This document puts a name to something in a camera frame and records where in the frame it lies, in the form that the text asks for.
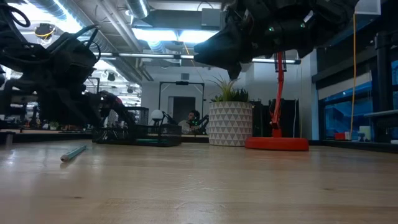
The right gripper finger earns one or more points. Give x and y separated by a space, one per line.
220 46

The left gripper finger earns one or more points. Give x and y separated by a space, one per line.
91 107

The teal pencil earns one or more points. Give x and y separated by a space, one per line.
73 153

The teal sticky note pad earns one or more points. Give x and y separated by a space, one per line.
147 141

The black mesh desk organizer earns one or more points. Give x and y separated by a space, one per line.
155 133

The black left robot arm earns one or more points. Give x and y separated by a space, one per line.
18 68

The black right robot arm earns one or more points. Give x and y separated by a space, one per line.
332 12

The white globe lamp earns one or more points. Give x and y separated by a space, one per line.
157 115

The long LED light bar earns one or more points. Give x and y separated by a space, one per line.
149 55

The potted plant in patterned pot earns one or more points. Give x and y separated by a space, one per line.
230 124

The person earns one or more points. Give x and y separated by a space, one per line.
191 119

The black cabinet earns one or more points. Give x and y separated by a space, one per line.
290 118

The red desk lamp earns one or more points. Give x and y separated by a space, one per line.
276 143

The black upright pole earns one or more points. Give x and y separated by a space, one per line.
384 77

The small red box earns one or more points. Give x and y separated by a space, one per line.
339 136

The black background rig frame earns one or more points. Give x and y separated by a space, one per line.
182 83

